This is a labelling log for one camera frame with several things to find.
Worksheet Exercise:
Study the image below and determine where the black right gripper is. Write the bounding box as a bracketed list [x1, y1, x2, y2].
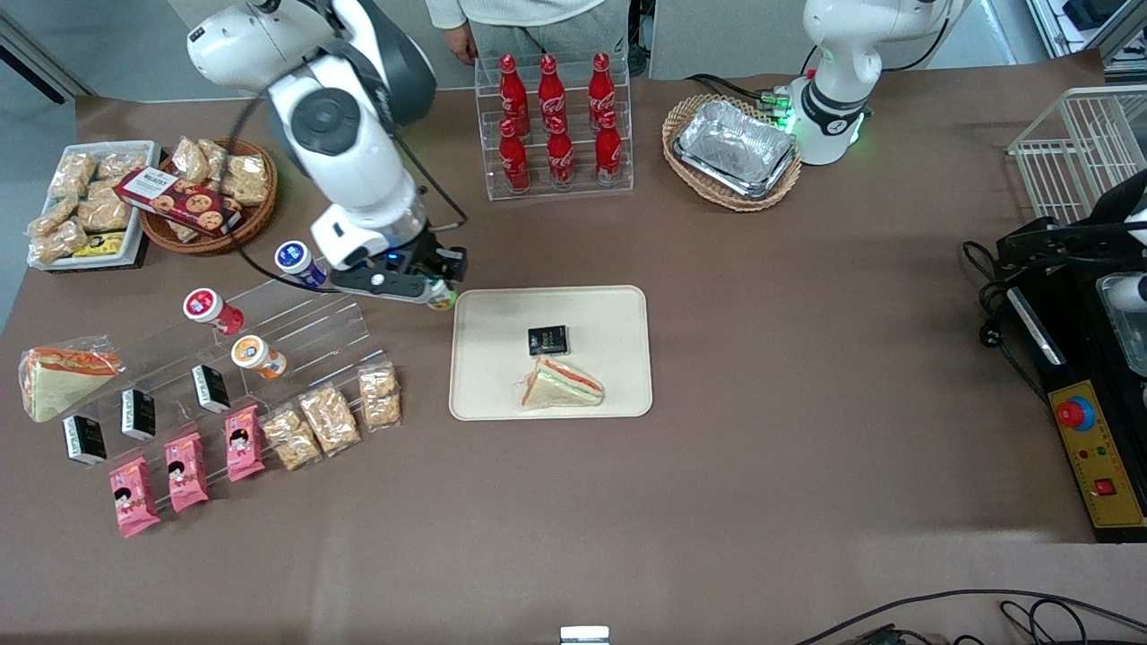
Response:
[369, 230, 469, 295]

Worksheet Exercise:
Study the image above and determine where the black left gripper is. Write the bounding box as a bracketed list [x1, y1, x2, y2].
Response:
[995, 211, 1147, 277]

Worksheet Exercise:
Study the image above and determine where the beige serving tray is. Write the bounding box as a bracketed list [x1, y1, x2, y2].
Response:
[448, 285, 654, 421]

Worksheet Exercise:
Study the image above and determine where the blue gum bottle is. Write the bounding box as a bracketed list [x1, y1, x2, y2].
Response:
[274, 240, 329, 290]

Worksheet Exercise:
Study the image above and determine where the orange gum bottle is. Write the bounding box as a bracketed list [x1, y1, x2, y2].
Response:
[231, 335, 289, 381]

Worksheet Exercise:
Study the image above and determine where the red gum bottle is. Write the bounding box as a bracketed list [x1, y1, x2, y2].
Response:
[183, 288, 245, 336]

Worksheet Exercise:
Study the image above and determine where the silver foil tray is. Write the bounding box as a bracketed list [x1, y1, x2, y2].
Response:
[674, 99, 798, 200]

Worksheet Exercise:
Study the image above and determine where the white rectangular snack tray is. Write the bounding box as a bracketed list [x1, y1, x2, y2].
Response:
[27, 141, 162, 271]

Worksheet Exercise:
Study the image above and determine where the person's bare hand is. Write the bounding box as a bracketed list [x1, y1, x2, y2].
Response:
[444, 21, 479, 67]

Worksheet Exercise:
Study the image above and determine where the clear acrylic step display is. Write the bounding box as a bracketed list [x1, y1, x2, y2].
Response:
[63, 273, 388, 504]

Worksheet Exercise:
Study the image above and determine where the red cola bottle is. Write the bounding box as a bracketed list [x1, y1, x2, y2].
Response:
[497, 118, 532, 194]
[498, 54, 529, 119]
[546, 115, 577, 190]
[538, 54, 567, 117]
[588, 52, 617, 114]
[595, 109, 624, 185]

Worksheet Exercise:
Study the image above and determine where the small wrapped triangle sandwich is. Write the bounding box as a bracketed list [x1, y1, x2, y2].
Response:
[515, 356, 606, 411]

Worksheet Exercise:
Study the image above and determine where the round wicker snack basket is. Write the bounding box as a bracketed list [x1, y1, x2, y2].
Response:
[139, 137, 279, 257]

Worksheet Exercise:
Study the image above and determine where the metal shelf rack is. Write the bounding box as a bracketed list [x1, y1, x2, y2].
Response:
[1026, 0, 1147, 87]

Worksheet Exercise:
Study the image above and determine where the black machine with yellow panel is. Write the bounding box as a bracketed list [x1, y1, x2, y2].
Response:
[995, 260, 1147, 544]

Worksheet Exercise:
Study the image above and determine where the clear acrylic bottle rack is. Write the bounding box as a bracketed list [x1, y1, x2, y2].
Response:
[474, 49, 635, 202]

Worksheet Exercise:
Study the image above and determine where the wicker basket with foil trays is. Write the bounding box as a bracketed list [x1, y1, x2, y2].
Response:
[661, 93, 804, 213]

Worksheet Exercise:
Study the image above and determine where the pink snack packet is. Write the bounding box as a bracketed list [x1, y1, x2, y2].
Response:
[164, 432, 210, 513]
[109, 457, 161, 538]
[224, 404, 266, 483]

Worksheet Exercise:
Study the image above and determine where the person's torso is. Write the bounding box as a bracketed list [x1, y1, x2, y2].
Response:
[448, 0, 642, 80]

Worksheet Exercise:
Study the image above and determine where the dark red cookie box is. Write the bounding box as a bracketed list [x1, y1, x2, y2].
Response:
[115, 167, 245, 238]

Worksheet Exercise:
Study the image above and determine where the yellow snack pack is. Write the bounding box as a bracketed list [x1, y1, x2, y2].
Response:
[72, 231, 129, 260]

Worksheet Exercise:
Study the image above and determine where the large wrapped triangle sandwich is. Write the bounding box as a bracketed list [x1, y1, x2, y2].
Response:
[18, 336, 125, 424]

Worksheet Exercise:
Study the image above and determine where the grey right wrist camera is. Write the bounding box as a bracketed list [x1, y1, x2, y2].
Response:
[328, 266, 435, 305]

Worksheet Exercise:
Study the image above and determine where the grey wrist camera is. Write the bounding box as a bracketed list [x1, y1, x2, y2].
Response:
[328, 266, 435, 305]
[1095, 273, 1147, 313]

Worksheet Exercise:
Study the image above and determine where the black power cable with plug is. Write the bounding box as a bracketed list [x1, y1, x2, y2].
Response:
[962, 240, 1051, 406]

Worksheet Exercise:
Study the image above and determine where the white wire basket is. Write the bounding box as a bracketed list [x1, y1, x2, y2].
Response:
[1006, 85, 1147, 225]

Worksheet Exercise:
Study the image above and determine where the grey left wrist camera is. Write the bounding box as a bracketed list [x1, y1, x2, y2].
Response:
[1095, 273, 1147, 313]

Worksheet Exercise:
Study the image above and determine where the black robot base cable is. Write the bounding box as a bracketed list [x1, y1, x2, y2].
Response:
[686, 72, 794, 117]

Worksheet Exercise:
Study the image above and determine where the long black cable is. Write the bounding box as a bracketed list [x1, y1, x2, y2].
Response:
[793, 589, 1147, 645]

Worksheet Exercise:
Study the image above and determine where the looped black cable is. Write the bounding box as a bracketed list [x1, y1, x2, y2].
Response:
[999, 598, 1147, 645]

